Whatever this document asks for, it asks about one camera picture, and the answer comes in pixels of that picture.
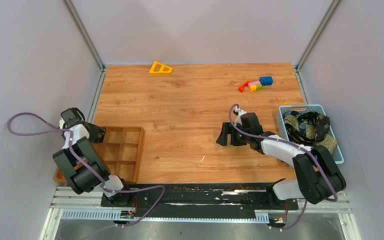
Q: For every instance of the yellow triangular plastic block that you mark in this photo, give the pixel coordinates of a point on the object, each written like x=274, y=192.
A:
x=159, y=68

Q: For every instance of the dark floral tie in basket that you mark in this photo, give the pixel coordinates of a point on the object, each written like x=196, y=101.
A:
x=311, y=132

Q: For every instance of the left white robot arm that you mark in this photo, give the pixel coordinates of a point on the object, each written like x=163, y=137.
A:
x=78, y=160

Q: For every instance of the olive patterned rolled tie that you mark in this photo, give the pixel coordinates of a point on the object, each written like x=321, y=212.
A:
x=324, y=145

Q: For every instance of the aluminium frame rails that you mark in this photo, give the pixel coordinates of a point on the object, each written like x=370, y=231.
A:
x=65, y=205

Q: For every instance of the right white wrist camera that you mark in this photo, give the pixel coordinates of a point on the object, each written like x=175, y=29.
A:
x=238, y=113

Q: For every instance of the wooden compartment tray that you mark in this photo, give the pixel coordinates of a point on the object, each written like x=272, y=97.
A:
x=121, y=150

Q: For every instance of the colourful toy brick assembly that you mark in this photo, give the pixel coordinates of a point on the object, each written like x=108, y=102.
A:
x=256, y=85

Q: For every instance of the blue perforated plastic basket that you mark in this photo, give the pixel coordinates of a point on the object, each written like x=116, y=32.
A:
x=304, y=108

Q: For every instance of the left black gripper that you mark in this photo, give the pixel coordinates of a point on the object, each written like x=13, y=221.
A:
x=95, y=130

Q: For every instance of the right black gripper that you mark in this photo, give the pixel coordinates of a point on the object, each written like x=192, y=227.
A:
x=228, y=128

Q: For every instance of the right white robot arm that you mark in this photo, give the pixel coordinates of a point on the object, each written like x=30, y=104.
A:
x=318, y=177

